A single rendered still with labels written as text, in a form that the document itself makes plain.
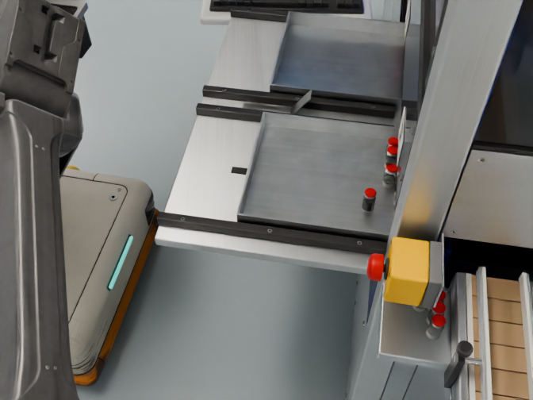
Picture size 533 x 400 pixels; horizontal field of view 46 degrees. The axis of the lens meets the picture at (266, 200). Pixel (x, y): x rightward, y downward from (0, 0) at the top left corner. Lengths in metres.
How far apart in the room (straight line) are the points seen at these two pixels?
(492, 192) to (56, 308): 0.58
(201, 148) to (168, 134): 1.29
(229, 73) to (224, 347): 0.91
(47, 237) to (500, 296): 0.70
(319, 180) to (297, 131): 0.13
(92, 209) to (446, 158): 1.34
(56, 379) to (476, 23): 0.52
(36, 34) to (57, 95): 0.06
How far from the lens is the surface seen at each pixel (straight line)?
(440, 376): 1.39
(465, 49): 0.72
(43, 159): 0.61
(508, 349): 1.00
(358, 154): 1.23
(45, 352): 0.52
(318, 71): 1.40
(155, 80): 2.78
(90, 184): 2.04
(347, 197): 1.16
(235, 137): 1.26
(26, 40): 0.67
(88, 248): 1.89
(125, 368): 1.99
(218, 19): 1.70
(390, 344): 1.01
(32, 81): 0.67
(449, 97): 0.76
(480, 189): 0.88
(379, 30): 1.52
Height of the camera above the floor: 1.78
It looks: 51 degrees down
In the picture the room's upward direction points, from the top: 1 degrees counter-clockwise
